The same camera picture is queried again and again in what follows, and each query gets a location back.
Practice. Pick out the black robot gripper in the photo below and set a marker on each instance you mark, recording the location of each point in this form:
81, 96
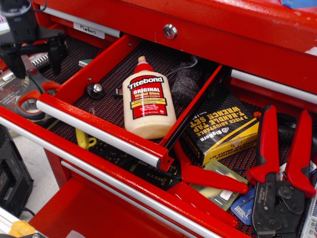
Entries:
25, 36

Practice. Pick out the red grey handled scissors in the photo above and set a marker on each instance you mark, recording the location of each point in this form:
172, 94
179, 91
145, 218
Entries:
38, 85

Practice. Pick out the red small upper drawer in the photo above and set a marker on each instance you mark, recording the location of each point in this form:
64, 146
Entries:
92, 100

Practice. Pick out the silver drawer lock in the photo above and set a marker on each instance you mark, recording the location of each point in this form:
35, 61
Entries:
170, 31

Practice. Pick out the red wide tool drawer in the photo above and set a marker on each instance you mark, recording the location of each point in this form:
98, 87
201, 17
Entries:
124, 191

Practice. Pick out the silver ridged utility tool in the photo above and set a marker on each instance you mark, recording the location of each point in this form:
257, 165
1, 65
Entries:
38, 60

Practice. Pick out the clear plastic bit case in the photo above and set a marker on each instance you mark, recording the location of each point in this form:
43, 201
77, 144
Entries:
11, 91

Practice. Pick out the small green white box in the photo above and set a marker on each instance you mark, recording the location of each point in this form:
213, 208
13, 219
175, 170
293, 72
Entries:
84, 62

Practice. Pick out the white Markers label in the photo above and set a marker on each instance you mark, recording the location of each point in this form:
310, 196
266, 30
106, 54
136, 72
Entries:
89, 30

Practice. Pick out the black knob with silver screw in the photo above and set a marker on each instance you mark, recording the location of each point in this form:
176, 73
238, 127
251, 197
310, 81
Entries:
95, 91

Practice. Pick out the Titebond wood glue bottle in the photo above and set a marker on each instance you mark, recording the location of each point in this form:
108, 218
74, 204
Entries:
147, 102

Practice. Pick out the black equipment box on floor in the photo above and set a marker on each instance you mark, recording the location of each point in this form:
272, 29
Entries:
15, 181

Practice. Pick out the black steel wool roll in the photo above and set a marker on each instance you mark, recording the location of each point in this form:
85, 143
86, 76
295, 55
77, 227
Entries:
186, 85

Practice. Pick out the red tool chest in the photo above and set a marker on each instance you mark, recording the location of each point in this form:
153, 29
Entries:
257, 21

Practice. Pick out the black yellow tap wrench box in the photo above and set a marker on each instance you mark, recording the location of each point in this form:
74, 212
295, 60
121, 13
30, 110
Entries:
220, 127

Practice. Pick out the clear case under pliers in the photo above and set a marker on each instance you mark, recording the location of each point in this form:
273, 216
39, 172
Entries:
222, 198

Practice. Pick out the blue drill bit package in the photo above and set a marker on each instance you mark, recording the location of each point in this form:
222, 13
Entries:
242, 207

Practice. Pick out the yellow handled tool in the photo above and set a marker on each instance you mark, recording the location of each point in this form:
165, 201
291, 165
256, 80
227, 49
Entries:
83, 140

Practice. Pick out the red handled wire stripper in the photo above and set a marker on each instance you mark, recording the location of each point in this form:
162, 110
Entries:
180, 171

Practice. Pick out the red handled crimping pliers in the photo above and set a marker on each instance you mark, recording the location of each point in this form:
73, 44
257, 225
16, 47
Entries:
278, 204

